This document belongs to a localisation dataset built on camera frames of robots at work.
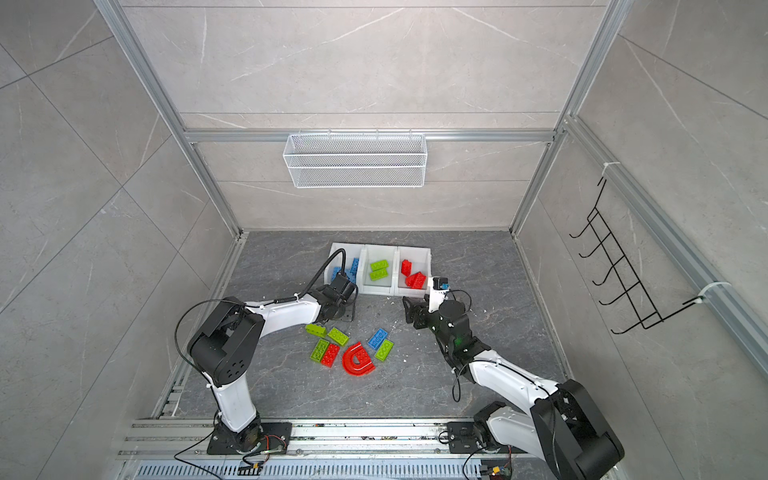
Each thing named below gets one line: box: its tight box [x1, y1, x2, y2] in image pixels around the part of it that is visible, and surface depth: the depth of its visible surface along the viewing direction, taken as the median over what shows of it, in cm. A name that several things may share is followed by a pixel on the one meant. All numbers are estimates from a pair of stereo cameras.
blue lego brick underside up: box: [367, 328, 389, 350], surface depth 92 cm
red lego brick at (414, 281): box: [405, 271, 423, 289], surface depth 103 cm
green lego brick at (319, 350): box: [310, 338, 330, 363], surface depth 89 cm
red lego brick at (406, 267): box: [401, 259, 413, 277], surface depth 107 cm
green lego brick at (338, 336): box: [327, 327, 350, 346], surface depth 92 cm
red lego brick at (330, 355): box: [321, 343, 341, 368], surface depth 87 cm
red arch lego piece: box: [342, 342, 376, 377], surface depth 87 cm
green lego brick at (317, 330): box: [305, 324, 327, 338], surface depth 92 cm
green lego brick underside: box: [374, 339, 395, 362], surface depth 90 cm
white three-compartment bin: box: [324, 242, 432, 297], surface depth 106 cm
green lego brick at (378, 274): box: [369, 268, 389, 281], surface depth 107 cm
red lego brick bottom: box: [412, 271, 427, 290], surface depth 103 cm
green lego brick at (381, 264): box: [369, 259, 389, 271], surface depth 109 cm
